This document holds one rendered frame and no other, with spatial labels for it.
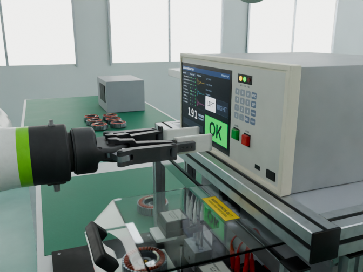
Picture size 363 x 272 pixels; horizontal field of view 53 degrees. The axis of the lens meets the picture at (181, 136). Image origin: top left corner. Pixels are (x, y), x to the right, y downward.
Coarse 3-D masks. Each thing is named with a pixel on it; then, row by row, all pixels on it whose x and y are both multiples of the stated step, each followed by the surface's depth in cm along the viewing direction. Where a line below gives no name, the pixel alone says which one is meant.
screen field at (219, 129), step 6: (210, 120) 79; (216, 120) 76; (210, 126) 79; (216, 126) 77; (222, 126) 74; (210, 132) 80; (216, 132) 77; (222, 132) 74; (216, 138) 77; (222, 138) 75; (222, 144) 75
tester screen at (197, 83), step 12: (192, 72) 86; (204, 72) 80; (216, 72) 74; (192, 84) 86; (204, 84) 80; (216, 84) 75; (228, 84) 70; (192, 96) 87; (204, 96) 81; (216, 96) 75; (228, 96) 70; (204, 108) 81; (228, 108) 71; (192, 120) 88; (204, 120) 82; (204, 132) 83; (216, 144) 78
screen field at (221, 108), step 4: (208, 100) 79; (212, 100) 77; (216, 100) 76; (208, 104) 79; (212, 104) 77; (216, 104) 76; (220, 104) 74; (224, 104) 72; (208, 108) 80; (212, 108) 78; (216, 108) 76; (220, 108) 74; (224, 108) 73; (216, 112) 76; (220, 112) 74; (224, 112) 73; (224, 116) 73
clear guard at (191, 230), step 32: (160, 192) 72; (192, 192) 72; (128, 224) 60; (160, 224) 60; (192, 224) 60; (224, 224) 60; (256, 224) 60; (128, 256) 53; (160, 256) 51; (192, 256) 51; (224, 256) 51
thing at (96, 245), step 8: (88, 224) 61; (96, 224) 61; (88, 232) 59; (96, 232) 58; (104, 232) 61; (88, 240) 57; (96, 240) 55; (96, 248) 54; (96, 256) 52; (104, 256) 52; (96, 264) 51; (104, 264) 52; (112, 264) 52
